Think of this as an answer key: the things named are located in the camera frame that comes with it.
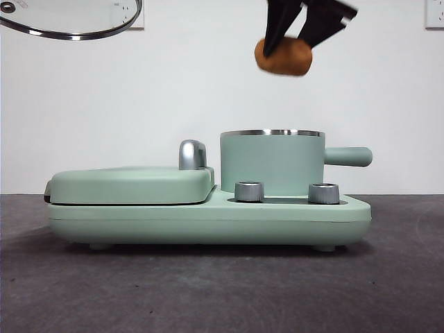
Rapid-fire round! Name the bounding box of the silver control knob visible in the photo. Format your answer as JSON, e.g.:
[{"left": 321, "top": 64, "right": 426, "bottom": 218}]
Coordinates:
[
  {"left": 307, "top": 182, "right": 340, "bottom": 205},
  {"left": 234, "top": 180, "right": 264, "bottom": 203}
]

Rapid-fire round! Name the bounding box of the glass lid with green knob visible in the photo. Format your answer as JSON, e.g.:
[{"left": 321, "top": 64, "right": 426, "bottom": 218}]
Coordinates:
[{"left": 0, "top": 0, "right": 144, "bottom": 42}]

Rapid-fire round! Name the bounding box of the mint green appliance base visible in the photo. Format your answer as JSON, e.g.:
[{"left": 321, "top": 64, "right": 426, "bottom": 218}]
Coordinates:
[{"left": 46, "top": 185, "right": 372, "bottom": 251}]

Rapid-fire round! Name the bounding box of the mint green handled pot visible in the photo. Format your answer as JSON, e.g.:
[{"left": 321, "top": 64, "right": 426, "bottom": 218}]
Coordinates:
[{"left": 219, "top": 128, "right": 374, "bottom": 195}]

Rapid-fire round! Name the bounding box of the brown potato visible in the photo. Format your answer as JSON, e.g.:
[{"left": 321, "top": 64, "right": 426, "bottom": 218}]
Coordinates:
[{"left": 254, "top": 36, "right": 313, "bottom": 77}]

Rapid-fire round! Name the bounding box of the silver cover handle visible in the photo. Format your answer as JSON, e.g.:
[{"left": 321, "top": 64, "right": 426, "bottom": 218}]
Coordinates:
[{"left": 178, "top": 139, "right": 210, "bottom": 171}]

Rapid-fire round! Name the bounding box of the white wall outlet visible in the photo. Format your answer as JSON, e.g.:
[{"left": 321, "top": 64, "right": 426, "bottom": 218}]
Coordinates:
[
  {"left": 425, "top": 0, "right": 444, "bottom": 31},
  {"left": 111, "top": 0, "right": 145, "bottom": 31}
]

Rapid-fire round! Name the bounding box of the mint green griddle cover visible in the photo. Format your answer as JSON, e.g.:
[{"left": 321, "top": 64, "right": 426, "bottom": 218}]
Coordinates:
[{"left": 44, "top": 165, "right": 216, "bottom": 206}]

